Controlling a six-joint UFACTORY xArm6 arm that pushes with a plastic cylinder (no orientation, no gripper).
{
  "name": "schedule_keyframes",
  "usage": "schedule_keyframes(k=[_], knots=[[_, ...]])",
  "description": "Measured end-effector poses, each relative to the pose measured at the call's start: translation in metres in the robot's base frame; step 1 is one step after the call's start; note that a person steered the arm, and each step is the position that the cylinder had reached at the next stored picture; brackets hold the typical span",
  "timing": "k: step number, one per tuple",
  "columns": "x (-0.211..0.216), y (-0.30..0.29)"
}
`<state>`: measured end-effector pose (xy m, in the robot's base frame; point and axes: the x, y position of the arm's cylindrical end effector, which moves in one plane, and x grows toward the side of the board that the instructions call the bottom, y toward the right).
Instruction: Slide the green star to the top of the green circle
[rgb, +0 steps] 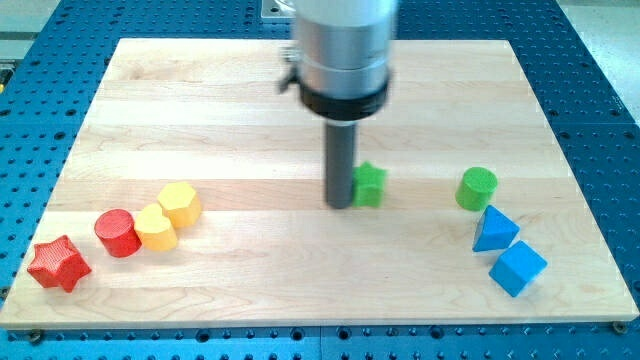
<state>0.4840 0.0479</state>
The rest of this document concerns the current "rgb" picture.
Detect blue triangle block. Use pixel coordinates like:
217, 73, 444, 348
472, 205, 520, 252

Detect blue cube block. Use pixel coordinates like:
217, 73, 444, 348
489, 240, 548, 297

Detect green cylinder block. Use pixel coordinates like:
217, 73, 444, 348
455, 167, 499, 211

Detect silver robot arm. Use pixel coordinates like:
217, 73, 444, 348
278, 0, 399, 209

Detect red cylinder block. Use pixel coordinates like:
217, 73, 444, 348
94, 209, 142, 258

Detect green star block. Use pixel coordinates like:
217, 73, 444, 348
352, 161, 387, 208

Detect yellow hexagon block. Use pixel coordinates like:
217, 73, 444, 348
157, 182, 202, 228

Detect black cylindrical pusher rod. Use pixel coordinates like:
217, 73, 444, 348
324, 120, 357, 209

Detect red star block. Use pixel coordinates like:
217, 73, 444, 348
27, 235, 92, 293

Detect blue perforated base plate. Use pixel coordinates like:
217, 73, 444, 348
1, 1, 639, 359

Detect yellow heart block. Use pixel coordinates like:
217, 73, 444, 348
134, 203, 178, 252

